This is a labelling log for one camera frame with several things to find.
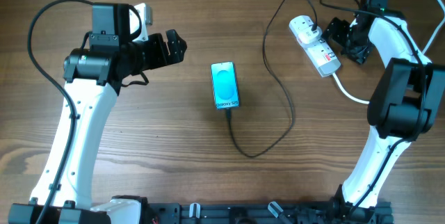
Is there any blue screen smartphone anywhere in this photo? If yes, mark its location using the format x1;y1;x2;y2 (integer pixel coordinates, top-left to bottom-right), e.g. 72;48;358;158
211;61;240;109

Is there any white usb charger adapter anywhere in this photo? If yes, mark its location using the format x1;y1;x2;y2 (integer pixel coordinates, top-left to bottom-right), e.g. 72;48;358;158
297;27;321;47

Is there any white power strip cord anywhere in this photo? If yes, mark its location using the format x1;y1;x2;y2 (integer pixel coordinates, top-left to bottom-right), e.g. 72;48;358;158
332;0;445;106

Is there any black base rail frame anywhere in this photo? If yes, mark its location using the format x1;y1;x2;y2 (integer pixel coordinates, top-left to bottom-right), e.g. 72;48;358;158
83;201;394;224

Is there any black charging cable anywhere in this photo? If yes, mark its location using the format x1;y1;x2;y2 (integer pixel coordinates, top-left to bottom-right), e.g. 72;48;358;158
225;0;319;159

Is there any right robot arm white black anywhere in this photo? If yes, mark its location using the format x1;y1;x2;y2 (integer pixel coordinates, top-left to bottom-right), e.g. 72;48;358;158
321;0;444;211

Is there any white power strip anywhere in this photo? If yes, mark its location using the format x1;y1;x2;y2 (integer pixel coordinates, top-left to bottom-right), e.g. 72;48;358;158
289;15;341;77

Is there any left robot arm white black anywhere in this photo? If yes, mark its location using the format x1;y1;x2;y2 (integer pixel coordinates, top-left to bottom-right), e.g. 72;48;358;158
8;3;187;223

